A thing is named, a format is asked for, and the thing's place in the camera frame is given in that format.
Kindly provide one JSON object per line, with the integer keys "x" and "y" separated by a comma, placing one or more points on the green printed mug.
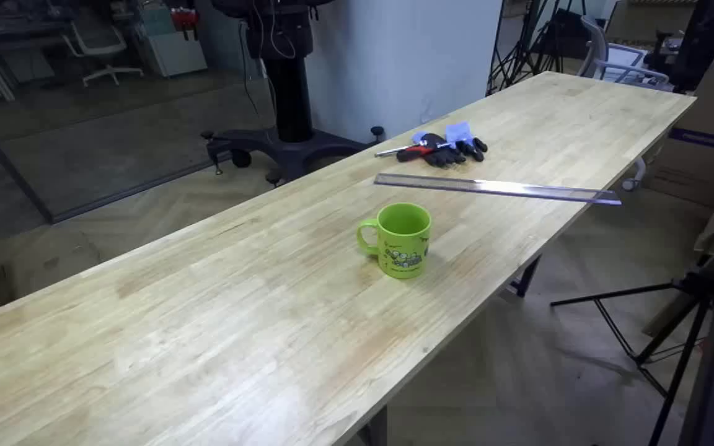
{"x": 402, "y": 248}

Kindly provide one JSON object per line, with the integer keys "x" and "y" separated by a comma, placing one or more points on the long metal ruler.
{"x": 496, "y": 187}

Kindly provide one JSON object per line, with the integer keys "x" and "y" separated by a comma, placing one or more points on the black table leg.
{"x": 526, "y": 277}
{"x": 374, "y": 430}

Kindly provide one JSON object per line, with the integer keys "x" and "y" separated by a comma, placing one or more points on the white office cabinet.
{"x": 167, "y": 50}

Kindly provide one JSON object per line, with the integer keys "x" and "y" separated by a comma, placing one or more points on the black folded tripod stand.
{"x": 551, "y": 37}

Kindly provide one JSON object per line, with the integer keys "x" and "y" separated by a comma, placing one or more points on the white office chair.
{"x": 98, "y": 41}

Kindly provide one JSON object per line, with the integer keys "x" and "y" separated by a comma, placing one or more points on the large cardboard box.
{"x": 713, "y": 125}

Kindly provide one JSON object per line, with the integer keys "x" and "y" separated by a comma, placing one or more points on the black wheeled robot pedestal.
{"x": 292, "y": 99}

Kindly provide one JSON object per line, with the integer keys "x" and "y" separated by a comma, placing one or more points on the grey metal frame chair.
{"x": 622, "y": 62}

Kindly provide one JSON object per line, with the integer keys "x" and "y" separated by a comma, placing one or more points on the black camera tripod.
{"x": 671, "y": 330}

